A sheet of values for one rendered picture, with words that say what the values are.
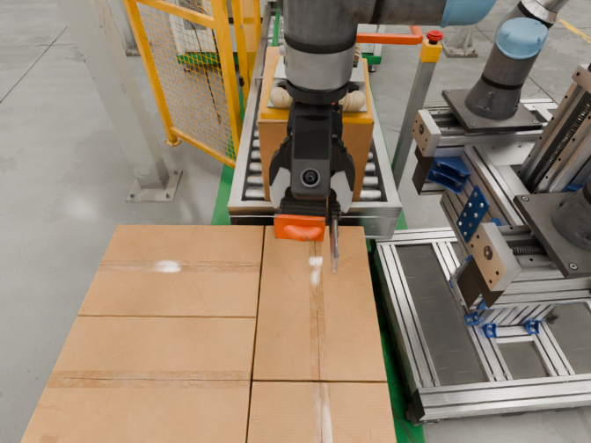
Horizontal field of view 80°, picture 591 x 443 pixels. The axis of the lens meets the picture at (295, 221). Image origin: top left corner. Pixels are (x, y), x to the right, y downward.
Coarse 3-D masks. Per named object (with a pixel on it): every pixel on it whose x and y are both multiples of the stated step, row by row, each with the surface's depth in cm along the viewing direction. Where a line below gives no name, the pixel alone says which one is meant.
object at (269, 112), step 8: (280, 56) 111; (272, 72) 106; (272, 80) 102; (272, 88) 99; (264, 104) 94; (272, 104) 93; (264, 112) 92; (272, 112) 92; (280, 112) 92; (288, 112) 92
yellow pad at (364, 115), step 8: (360, 64) 108; (352, 88) 94; (360, 88) 99; (368, 88) 100; (368, 96) 97; (368, 104) 94; (344, 112) 92; (352, 112) 92; (360, 112) 92; (368, 112) 92; (344, 120) 91; (352, 120) 91; (360, 120) 91; (368, 120) 90
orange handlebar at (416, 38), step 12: (360, 36) 94; (372, 36) 94; (384, 36) 94; (396, 36) 94; (408, 36) 94; (420, 36) 94; (288, 228) 51; (300, 228) 51; (312, 228) 51; (300, 240) 51; (312, 240) 51
